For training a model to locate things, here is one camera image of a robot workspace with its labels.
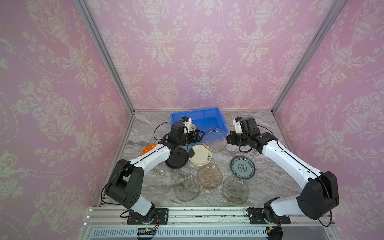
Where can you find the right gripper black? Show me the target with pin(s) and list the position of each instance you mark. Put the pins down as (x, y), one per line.
(232, 140)

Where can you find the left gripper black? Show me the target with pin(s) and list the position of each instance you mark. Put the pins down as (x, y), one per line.
(193, 135)

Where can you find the brownish glass plate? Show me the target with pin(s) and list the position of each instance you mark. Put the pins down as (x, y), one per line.
(214, 140)
(210, 176)

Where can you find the clear glass plate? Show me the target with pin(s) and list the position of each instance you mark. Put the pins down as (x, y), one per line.
(158, 182)
(187, 188)
(235, 190)

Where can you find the cream plate with characters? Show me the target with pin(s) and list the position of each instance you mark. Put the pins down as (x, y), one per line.
(192, 127)

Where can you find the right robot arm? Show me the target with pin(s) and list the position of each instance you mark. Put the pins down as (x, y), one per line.
(319, 195)

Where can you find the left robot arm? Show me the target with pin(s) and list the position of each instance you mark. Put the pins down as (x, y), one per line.
(125, 183)

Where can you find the blue plastic bin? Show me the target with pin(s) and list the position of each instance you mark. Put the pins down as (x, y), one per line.
(202, 119)

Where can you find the cream plate with flowers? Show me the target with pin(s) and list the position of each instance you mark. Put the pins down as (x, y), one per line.
(199, 155)

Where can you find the black round plate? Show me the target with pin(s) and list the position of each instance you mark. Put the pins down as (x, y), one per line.
(177, 159)

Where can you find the blue patterned porcelain plate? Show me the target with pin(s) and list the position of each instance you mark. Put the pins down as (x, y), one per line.
(242, 167)

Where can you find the orange plate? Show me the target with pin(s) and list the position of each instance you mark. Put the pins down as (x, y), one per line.
(149, 148)

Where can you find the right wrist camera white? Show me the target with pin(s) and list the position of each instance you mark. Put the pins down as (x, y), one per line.
(238, 125)

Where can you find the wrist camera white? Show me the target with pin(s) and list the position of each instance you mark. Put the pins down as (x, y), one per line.
(186, 121)
(238, 125)

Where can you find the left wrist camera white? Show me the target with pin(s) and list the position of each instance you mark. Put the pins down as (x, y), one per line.
(186, 121)

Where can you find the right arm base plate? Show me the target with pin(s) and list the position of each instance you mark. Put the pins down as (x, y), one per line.
(261, 216)

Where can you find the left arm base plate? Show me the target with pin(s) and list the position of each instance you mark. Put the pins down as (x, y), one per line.
(155, 216)

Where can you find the small circuit board with wires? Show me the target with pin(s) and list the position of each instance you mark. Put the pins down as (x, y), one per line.
(147, 231)

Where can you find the aluminium mounting rail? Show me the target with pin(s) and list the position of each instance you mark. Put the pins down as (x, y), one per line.
(204, 223)

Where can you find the left aluminium corner post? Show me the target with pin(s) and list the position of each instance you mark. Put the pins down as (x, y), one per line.
(106, 56)

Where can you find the aluminium corner post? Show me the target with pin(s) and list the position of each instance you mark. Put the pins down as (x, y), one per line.
(319, 35)
(106, 56)

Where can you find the right aluminium corner post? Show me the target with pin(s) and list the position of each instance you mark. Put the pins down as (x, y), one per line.
(319, 35)

